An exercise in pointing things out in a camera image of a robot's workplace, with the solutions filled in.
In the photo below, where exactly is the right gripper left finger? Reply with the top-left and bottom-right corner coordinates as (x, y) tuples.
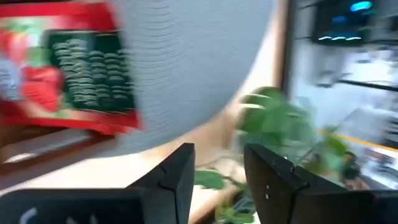
(0, 142), (197, 224)

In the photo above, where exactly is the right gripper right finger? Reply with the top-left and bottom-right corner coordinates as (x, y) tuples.
(244, 143), (398, 224)

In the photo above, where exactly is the red strawberry tea packet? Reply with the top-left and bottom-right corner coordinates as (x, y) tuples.
(0, 1), (144, 136)

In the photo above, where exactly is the green potted artificial plant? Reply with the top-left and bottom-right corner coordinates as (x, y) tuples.
(194, 86), (361, 224)

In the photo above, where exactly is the wooden three-compartment tray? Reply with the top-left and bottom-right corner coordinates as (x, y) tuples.
(0, 124), (116, 175)

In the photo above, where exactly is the black computer case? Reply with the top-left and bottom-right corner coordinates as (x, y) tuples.
(310, 0), (398, 47)

